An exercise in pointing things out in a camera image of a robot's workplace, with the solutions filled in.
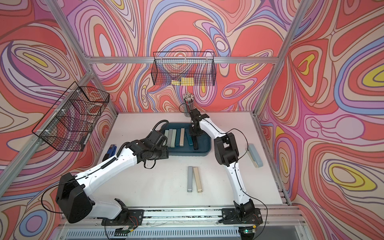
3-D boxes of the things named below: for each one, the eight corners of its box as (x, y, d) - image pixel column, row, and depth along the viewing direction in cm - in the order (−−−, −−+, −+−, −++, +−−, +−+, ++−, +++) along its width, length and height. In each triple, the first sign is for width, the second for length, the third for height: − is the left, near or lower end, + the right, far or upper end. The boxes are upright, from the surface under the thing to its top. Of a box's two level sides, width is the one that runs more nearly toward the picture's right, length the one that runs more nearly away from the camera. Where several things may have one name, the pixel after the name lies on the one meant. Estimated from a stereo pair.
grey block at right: (255, 169, 92) (259, 164, 87) (244, 150, 101) (247, 144, 96) (261, 167, 93) (266, 162, 87) (250, 148, 102) (253, 142, 96)
